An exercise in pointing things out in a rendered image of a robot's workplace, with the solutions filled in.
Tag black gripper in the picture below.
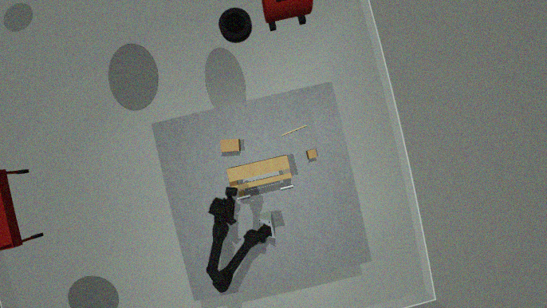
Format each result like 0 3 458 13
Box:
224 187 238 210

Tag small tan block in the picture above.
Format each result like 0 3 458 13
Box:
220 139 241 152
306 149 317 159

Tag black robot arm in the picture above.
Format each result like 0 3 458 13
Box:
207 198 272 293

